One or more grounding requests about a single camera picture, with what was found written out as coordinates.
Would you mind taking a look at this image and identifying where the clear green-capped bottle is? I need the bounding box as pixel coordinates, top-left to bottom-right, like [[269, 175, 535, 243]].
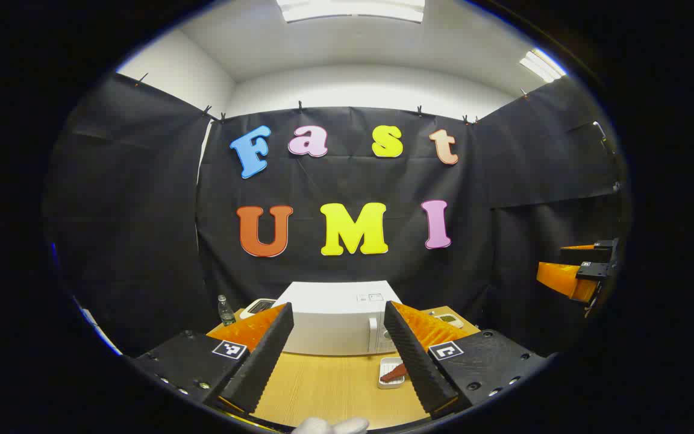
[[218, 295, 237, 327]]

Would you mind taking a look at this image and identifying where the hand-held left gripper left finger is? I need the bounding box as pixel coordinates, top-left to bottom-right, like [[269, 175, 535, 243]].
[[132, 303, 295, 417]]

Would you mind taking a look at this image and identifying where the black backdrop cloth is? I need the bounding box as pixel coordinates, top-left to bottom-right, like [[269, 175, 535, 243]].
[[43, 72, 631, 362]]

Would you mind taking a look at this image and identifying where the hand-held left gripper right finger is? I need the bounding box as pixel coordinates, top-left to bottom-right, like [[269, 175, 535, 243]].
[[383, 300, 549, 420]]

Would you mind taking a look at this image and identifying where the small white appliance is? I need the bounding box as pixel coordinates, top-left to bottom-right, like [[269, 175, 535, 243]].
[[239, 298, 277, 320]]

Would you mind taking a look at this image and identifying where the white microwave oven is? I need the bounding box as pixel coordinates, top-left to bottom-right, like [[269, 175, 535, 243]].
[[270, 281, 405, 356]]

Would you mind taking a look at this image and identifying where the ceiling light panel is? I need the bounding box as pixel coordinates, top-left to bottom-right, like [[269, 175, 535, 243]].
[[276, 0, 426, 24], [519, 48, 566, 83]]

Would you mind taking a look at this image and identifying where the white rectangular dish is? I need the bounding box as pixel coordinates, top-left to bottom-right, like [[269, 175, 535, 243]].
[[378, 357, 408, 389]]

